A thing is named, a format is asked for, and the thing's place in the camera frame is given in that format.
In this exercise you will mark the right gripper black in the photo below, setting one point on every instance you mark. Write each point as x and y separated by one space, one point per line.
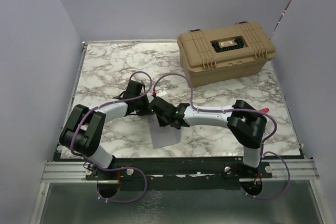
161 123

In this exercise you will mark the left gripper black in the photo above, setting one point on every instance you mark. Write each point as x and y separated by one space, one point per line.
145 110

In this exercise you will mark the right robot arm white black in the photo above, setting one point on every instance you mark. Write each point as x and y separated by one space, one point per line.
246 124

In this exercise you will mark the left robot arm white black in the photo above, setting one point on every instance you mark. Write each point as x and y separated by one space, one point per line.
83 129

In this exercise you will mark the tan plastic tool case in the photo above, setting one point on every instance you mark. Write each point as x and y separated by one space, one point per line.
214 55

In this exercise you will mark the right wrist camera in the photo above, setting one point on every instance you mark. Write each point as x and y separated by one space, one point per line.
162 94

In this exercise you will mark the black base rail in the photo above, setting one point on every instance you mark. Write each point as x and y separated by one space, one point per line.
194 173

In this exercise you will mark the red handled screwdriver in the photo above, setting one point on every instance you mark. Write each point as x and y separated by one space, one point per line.
265 110

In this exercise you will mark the aluminium frame rail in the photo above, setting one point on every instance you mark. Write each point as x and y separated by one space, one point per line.
105 69

